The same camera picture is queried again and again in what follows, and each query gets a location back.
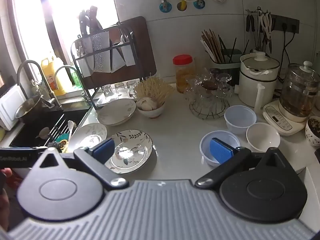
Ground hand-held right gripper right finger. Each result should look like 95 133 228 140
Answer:
194 137 292 189

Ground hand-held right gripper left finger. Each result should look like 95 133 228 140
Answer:
32 138 129 190

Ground clear plastic bowl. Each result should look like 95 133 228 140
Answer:
199 130 241 167
224 105 257 135

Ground white pale-leaf plate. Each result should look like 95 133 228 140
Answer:
67 123 108 153
97 98 137 126

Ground white green-leaf plate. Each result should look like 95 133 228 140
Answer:
104 129 153 174

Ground plain white ceramic bowl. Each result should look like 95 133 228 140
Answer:
246 122 281 152

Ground black kitchen sink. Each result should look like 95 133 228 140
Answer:
9 104 91 148

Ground white spoon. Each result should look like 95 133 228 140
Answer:
67 120 77 143

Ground colourful scrub sponge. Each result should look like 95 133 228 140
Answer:
47 139 69 153

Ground clear glass tray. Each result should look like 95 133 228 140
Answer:
96 93 137 107

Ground roll-up sink rack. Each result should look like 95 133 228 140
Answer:
47 114 75 143

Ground steel pot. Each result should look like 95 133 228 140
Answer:
15 95 45 124

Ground white plastic tray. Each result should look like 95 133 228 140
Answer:
0 84 27 131

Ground clear drinking glass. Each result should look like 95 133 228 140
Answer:
126 80 137 98
101 84 115 103
114 82 127 100

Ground white bowl holding garlic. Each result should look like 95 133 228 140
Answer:
136 100 166 119

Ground pile of garlic bulbs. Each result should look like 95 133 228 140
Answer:
138 97 158 112

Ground set of clear glass cups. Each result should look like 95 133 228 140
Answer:
185 67 234 105

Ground cream kettle base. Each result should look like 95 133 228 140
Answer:
262 99 309 137

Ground brown cup lid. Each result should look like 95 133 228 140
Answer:
201 80 218 91

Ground white electric cooking pot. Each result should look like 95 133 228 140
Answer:
235 51 280 114

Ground green bottle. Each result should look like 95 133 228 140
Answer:
71 70 81 87

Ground red-lidded glass jar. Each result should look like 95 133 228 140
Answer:
173 55 195 93

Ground yellow detergent bottle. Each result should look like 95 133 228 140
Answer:
41 56 68 97

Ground tall steel faucet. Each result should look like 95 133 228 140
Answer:
17 59 63 110

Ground curved steel faucet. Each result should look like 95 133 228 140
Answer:
53 65 83 98

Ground steel kitchen knife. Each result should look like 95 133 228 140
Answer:
79 10 95 78
110 34 126 72

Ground leaf-patterned bowl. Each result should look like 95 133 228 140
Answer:
305 116 320 147

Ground hammered steel cleaver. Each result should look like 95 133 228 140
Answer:
89 5 112 73

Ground glass kettle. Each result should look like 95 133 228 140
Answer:
279 60 320 117

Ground green chopstick holder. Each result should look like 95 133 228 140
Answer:
209 49 243 80

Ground dark wooden cutting board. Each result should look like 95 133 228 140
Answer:
90 16 157 83

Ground chopstick holder with chopsticks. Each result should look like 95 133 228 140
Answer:
200 29 250 64

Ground brown-framed window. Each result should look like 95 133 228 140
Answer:
0 0 121 85

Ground hanging kitchen scissors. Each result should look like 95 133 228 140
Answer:
260 11 274 40

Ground wire cup rack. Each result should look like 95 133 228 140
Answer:
189 90 230 119

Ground black wire knife rack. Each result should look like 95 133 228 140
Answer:
71 31 137 105

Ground black power cable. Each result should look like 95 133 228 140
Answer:
281 24 297 67

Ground black-handled kitchen tool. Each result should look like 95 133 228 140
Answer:
246 9 256 33

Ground black wall power strip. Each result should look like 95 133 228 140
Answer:
271 14 300 33

